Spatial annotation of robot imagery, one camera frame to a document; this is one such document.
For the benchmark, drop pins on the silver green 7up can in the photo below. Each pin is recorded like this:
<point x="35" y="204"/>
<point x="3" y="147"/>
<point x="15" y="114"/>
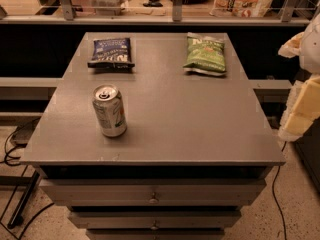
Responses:
<point x="108" y="105"/>

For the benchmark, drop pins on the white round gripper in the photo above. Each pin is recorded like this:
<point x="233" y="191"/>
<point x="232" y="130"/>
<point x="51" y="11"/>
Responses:
<point x="311" y="52"/>

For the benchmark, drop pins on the grey side bench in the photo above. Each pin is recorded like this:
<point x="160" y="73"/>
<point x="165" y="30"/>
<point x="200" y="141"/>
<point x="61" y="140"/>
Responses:
<point x="25" y="88"/>

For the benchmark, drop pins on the drawer metal knob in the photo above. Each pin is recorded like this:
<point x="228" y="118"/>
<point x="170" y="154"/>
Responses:
<point x="154" y="199"/>
<point x="154" y="226"/>

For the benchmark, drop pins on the lower drawer metal knob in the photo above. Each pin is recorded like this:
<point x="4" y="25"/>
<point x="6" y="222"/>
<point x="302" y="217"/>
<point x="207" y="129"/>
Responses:
<point x="154" y="226"/>

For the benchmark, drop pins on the upper drawer metal knob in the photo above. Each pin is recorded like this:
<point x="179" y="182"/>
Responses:
<point x="154" y="199"/>

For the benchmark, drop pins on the green chip bag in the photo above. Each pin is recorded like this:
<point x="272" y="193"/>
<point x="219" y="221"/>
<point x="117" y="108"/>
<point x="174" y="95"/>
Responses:
<point x="205" y="55"/>

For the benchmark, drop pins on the grey drawer cabinet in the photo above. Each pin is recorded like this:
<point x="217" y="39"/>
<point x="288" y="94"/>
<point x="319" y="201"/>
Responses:
<point x="202" y="144"/>

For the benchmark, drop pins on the black metal stand leg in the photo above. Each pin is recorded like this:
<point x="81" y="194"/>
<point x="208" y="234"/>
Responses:
<point x="29" y="183"/>

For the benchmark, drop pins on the metal railing frame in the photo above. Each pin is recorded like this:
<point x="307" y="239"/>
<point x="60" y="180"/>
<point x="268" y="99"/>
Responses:
<point x="136" y="12"/>

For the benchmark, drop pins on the blue chip bag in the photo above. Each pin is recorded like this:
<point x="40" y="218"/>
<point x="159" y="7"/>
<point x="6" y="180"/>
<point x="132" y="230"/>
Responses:
<point x="114" y="53"/>

